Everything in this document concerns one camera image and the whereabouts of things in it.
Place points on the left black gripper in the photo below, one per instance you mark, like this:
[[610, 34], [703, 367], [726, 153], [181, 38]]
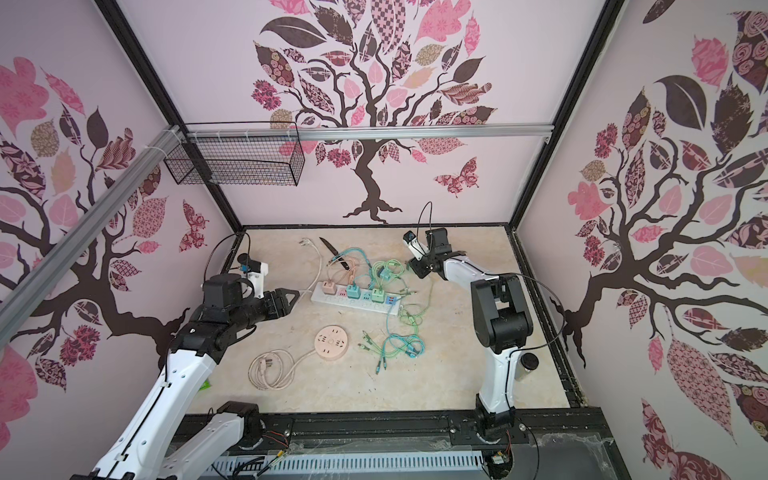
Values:
[[274, 300]]

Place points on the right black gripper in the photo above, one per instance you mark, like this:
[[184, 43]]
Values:
[[425, 264]]

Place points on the pink charger plug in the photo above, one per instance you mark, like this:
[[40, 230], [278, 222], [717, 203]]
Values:
[[329, 288]]

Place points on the teal charger plug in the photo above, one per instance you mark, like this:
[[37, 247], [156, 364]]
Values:
[[353, 291], [386, 275]]

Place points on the green charger plug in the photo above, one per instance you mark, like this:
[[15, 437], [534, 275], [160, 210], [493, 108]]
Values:
[[377, 295]]

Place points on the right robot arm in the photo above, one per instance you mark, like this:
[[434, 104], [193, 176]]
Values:
[[501, 318]]

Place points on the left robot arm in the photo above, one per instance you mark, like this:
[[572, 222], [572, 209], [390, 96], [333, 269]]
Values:
[[233, 305]]

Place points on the round pink power strip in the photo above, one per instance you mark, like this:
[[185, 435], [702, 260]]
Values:
[[331, 343]]

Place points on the white multicolour power strip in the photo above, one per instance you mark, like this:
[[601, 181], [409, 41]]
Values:
[[340, 300]]

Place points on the black cap spice bottle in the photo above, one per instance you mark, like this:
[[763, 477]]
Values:
[[244, 261]]

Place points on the black knife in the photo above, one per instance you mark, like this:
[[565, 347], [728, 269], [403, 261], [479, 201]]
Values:
[[336, 256]]

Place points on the black lid jar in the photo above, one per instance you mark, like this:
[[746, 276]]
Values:
[[526, 364]]

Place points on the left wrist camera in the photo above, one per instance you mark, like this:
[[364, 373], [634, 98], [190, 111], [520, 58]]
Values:
[[255, 274]]

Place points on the wire mesh basket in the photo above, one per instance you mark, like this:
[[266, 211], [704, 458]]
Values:
[[257, 153]]

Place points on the white vented cable duct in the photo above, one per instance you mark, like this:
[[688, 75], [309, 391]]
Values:
[[390, 465]]

